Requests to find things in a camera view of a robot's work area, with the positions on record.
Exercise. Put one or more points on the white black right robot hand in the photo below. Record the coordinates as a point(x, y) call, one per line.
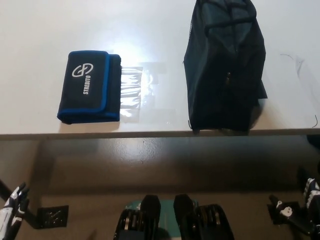
point(295, 217)

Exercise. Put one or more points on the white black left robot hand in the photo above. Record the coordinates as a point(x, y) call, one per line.
point(11, 212)

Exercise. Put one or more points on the dark fabric lunch bag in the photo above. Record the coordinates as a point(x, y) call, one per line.
point(220, 95)

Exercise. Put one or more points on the black blue-trimmed Strebito notebook pouch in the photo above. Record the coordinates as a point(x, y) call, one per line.
point(80, 100)

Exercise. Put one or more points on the clear plastic sheet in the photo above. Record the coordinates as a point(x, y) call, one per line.
point(132, 82)

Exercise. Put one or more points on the black floor bracket left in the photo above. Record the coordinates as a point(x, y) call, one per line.
point(53, 216)

